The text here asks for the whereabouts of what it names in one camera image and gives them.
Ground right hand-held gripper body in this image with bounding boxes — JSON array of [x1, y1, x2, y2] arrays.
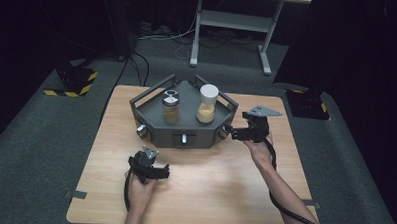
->
[[240, 104, 284, 145]]

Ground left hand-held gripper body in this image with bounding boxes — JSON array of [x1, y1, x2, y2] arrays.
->
[[127, 145, 163, 186]]

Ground grey hexagonal rack with knobs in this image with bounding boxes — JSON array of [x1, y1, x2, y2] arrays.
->
[[127, 72, 241, 151]]

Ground person's left hand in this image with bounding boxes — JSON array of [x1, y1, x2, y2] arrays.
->
[[126, 171, 158, 206]]

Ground person's right hand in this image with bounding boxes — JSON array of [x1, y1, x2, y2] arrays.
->
[[241, 131, 276, 173]]

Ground glass spice jar white lid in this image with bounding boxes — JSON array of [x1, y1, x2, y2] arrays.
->
[[195, 83, 220, 125]]

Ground black stand base hazard stripes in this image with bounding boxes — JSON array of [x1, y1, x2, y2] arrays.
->
[[283, 87, 332, 122], [42, 65, 99, 99]]

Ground glass spice jar silver lid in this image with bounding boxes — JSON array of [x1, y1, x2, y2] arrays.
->
[[161, 89, 181, 125]]

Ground grey tape strip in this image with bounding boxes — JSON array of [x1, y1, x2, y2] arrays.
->
[[302, 199, 323, 209], [63, 189, 89, 201]]

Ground left hand-held gripper black cable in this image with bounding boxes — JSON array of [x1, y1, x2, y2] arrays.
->
[[122, 170, 134, 213]]

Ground hand-held gripper black cable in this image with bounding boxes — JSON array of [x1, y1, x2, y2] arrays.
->
[[260, 137, 334, 224], [122, 170, 134, 213]]

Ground right hand-held gripper black cable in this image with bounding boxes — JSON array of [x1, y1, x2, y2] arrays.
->
[[260, 137, 334, 224]]

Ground black floor cable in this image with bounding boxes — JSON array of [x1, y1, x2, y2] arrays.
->
[[98, 49, 152, 126]]

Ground white metal desk frame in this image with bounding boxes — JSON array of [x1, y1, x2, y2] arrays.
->
[[189, 0, 314, 78]]

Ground white floor cable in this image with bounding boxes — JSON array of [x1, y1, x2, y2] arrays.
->
[[137, 13, 198, 61]]

